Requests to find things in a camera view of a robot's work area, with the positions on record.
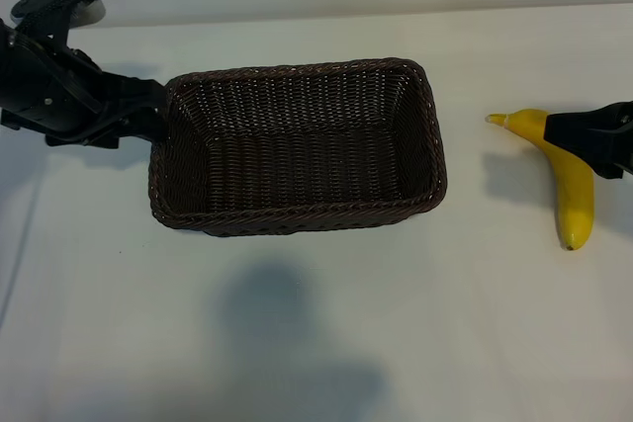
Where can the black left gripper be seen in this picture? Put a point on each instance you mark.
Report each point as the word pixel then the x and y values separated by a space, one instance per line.
pixel 44 91

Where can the dark brown wicker basket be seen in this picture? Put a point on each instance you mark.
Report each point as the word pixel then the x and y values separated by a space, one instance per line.
pixel 306 155

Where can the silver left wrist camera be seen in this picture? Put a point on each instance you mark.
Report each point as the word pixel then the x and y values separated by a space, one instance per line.
pixel 89 14

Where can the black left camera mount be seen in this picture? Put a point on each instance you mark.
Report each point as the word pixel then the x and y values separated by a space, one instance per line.
pixel 29 7

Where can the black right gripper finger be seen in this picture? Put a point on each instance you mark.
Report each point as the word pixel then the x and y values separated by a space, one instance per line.
pixel 578 135
pixel 610 167

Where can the yellow banana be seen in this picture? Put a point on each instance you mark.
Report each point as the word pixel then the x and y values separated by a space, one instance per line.
pixel 573 199

